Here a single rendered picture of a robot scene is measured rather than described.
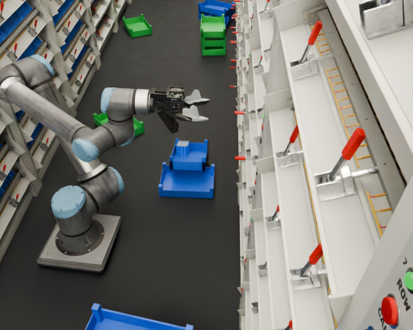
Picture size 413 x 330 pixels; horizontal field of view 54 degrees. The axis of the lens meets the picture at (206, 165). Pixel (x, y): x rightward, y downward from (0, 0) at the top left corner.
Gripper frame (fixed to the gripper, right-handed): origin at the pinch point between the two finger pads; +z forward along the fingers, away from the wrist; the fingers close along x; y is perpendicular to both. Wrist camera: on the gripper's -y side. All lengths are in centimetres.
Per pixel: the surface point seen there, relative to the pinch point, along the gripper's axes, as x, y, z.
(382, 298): -104, 59, 14
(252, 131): 3.4, -10.3, 17.4
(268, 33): 0.8, 29.7, 17.4
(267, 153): -39.7, 16.0, 16.4
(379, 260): -101, 60, 14
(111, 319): -61, -35, -25
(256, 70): 11.3, 10.9, 16.6
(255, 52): 27.5, 9.5, 17.0
